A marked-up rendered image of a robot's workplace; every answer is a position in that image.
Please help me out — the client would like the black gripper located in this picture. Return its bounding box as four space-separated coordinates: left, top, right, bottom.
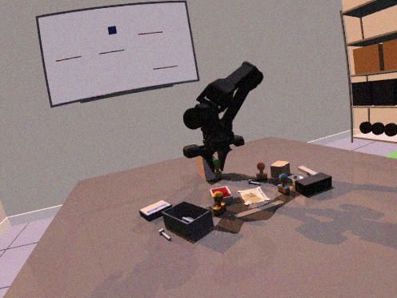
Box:
182 122 244 173

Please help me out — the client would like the red-handled rubber stamp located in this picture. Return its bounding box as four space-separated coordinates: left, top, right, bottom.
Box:
256 163 267 181

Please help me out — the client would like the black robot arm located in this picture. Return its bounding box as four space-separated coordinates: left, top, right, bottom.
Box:
183 61 263 154

